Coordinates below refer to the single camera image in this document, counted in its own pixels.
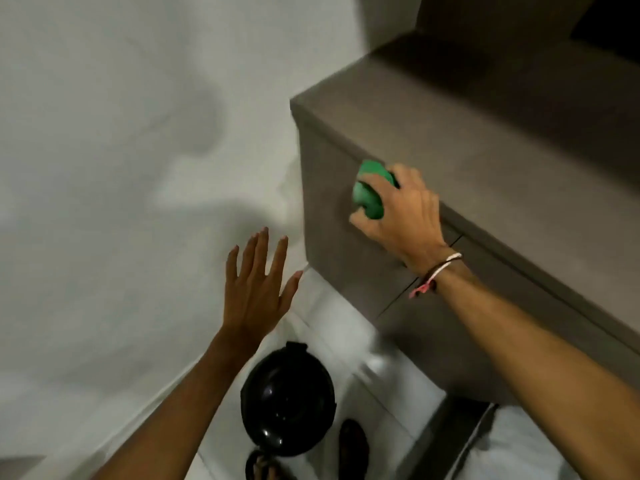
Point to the person's right thumb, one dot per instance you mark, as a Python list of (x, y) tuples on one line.
[(365, 224)]

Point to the person's left middle finger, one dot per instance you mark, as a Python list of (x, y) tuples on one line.
[(262, 252)]

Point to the grey-brown cabinet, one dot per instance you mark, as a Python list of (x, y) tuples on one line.
[(500, 159)]

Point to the green sponge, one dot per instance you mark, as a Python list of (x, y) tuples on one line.
[(367, 194)]

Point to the person's left forearm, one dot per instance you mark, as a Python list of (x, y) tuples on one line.
[(180, 409)]

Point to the person's left thumb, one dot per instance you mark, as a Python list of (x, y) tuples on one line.
[(294, 289)]

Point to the person's left little finger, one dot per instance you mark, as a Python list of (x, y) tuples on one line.
[(232, 269)]

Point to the person's right hand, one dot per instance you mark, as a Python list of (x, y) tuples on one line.
[(407, 219)]

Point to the person's left hand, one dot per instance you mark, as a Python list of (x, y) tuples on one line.
[(250, 304)]

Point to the black lidded trash bin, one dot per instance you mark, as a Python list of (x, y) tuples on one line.
[(287, 399)]

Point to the black sandal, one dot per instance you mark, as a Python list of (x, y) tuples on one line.
[(260, 467), (353, 449)]

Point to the white garment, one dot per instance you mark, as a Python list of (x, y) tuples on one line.
[(515, 444)]

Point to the person's right forearm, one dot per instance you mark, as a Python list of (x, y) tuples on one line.
[(540, 374)]

